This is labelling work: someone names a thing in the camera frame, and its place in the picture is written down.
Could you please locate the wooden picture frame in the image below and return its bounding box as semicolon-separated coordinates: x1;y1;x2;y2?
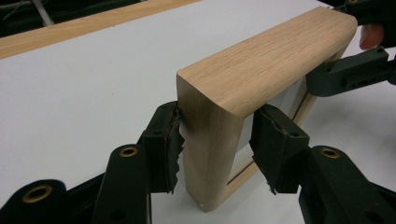
176;6;359;214

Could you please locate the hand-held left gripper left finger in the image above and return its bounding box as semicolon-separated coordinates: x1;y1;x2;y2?
91;100;186;224

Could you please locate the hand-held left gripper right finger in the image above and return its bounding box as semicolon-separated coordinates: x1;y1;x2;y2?
247;104;396;224

